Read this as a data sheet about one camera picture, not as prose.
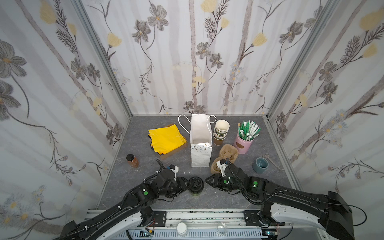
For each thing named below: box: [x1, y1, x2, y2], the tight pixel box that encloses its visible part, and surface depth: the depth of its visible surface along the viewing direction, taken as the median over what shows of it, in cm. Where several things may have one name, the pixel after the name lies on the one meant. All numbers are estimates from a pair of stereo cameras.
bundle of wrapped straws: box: [237, 120, 262, 141], surface depth 90 cm
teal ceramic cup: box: [252, 157, 269, 174], surface depth 90 cm
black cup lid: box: [188, 176, 205, 194], surface depth 75 cm
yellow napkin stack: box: [148, 124, 187, 155], surface depth 103 cm
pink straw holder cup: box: [234, 132, 255, 154], surface depth 94 cm
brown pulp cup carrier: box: [210, 143, 239, 176], surface depth 93 cm
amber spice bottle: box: [126, 153, 140, 168], surface depth 88 cm
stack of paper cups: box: [213, 119, 230, 146], surface depth 94 cm
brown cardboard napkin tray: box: [159, 141, 188, 160], surface depth 98 cm
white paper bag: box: [177, 114, 217, 168], surface depth 83 cm
